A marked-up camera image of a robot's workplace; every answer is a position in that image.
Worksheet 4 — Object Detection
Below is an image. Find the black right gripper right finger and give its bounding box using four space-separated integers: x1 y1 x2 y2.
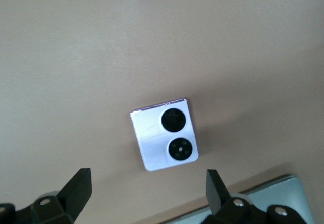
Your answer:
205 169 254 224

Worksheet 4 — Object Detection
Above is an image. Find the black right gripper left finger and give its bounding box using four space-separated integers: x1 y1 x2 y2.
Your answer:
30 168 92 224

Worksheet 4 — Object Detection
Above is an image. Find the lilac flip phone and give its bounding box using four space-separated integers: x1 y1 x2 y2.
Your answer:
129 97 200 172

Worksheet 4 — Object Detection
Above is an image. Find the silver closed laptop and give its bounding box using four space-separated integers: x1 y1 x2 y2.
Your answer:
149 174 316 224

